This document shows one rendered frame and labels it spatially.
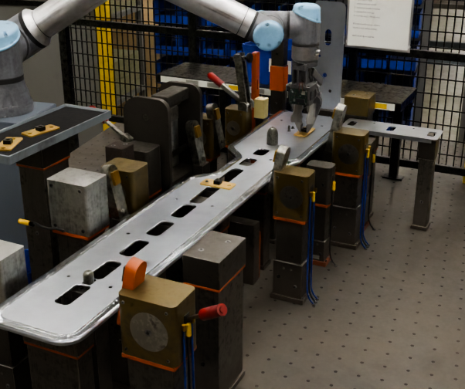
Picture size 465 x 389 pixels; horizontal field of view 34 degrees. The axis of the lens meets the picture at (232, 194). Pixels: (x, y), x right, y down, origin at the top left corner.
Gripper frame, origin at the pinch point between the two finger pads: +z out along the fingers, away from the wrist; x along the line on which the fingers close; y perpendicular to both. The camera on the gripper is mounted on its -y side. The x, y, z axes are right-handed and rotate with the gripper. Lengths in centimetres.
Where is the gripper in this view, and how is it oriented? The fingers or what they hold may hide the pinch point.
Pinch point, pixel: (304, 126)
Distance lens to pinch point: 221.4
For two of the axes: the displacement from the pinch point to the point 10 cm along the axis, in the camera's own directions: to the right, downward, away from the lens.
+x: 9.0, 1.7, -4.0
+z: 0.0, 9.2, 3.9
